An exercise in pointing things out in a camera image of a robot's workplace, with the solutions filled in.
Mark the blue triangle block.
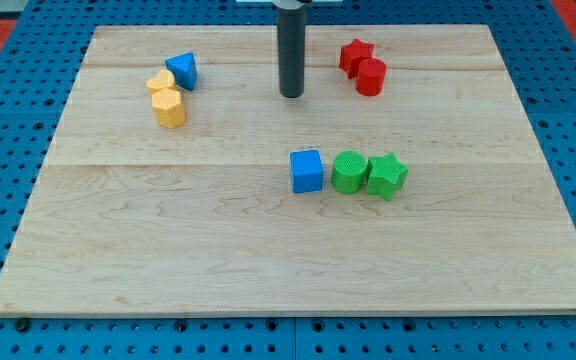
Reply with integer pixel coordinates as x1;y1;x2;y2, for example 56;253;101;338
165;52;198;91

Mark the blue cube block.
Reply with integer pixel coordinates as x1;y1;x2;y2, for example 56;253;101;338
289;149;324;193

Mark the green cylinder block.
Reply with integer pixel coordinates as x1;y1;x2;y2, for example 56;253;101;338
331;150;367;194

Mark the green star block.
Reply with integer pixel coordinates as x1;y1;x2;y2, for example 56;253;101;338
366;153;409;201

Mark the light wooden board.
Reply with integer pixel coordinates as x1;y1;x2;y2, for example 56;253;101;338
0;25;576;318

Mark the red cylinder block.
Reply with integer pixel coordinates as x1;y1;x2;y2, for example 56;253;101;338
356;58;387;96

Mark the red star block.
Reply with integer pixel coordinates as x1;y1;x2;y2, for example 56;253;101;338
339;38;374;79

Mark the yellow hexagon block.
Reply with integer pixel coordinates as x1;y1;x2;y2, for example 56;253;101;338
151;89;186;128

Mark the yellow heart block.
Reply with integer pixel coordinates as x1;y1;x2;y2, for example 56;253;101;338
145;69;177;95

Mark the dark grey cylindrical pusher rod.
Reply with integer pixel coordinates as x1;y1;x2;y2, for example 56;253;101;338
273;0;306;98

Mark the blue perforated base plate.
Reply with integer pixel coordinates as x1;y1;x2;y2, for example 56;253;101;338
0;0;576;359

